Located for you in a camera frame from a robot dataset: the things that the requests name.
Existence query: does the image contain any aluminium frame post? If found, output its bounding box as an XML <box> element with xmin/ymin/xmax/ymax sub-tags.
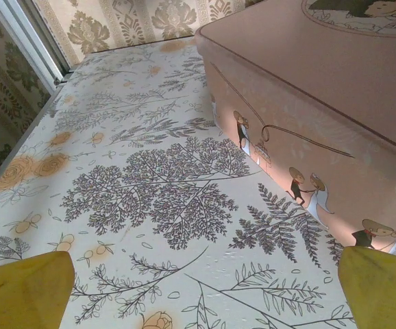
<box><xmin>0</xmin><ymin>0</ymin><xmax>74</xmax><ymax>93</ymax></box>

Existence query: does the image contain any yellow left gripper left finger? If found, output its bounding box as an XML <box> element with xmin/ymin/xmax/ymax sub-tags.
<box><xmin>0</xmin><ymin>251</ymin><xmax>76</xmax><ymax>329</ymax></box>

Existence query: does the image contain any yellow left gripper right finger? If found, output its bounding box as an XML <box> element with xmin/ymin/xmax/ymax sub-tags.
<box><xmin>338</xmin><ymin>245</ymin><xmax>396</xmax><ymax>329</ymax></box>

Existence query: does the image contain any pink illustrated tin box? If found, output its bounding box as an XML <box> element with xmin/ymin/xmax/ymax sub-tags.
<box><xmin>194</xmin><ymin>0</ymin><xmax>396</xmax><ymax>256</ymax></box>

